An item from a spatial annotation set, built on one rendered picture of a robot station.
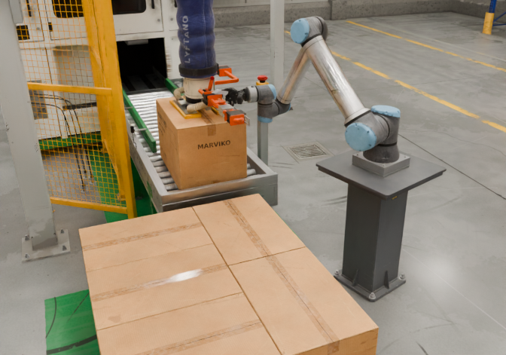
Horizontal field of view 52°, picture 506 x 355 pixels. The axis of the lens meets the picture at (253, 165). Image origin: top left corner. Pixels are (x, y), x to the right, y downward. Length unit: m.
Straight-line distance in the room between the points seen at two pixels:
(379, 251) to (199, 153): 1.13
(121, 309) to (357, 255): 1.44
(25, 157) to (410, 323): 2.44
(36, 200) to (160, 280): 1.47
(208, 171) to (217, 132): 0.24
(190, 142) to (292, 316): 1.20
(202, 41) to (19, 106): 1.16
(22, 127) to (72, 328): 1.22
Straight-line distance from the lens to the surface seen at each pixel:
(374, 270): 3.02
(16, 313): 3.26
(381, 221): 2.87
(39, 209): 3.60
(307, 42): 2.66
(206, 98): 2.84
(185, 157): 2.89
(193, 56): 2.97
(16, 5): 3.19
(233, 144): 2.94
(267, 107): 2.97
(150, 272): 2.38
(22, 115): 3.37
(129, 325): 2.12
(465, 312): 3.16
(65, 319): 3.11
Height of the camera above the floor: 1.91
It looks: 24 degrees down
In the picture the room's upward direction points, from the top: 1 degrees counter-clockwise
